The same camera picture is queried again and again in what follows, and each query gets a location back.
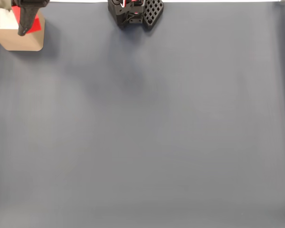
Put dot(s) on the red cube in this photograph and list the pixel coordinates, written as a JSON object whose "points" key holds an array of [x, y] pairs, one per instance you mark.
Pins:
{"points": [[36, 25]]}

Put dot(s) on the beige box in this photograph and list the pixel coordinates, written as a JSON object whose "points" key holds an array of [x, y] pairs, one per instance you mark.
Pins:
{"points": [[21, 42]]}

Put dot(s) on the white tissue paper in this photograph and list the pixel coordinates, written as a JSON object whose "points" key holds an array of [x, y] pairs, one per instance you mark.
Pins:
{"points": [[4, 19]]}

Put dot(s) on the dark blue-grey mat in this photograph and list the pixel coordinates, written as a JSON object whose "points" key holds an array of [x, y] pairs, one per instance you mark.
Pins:
{"points": [[156, 130]]}

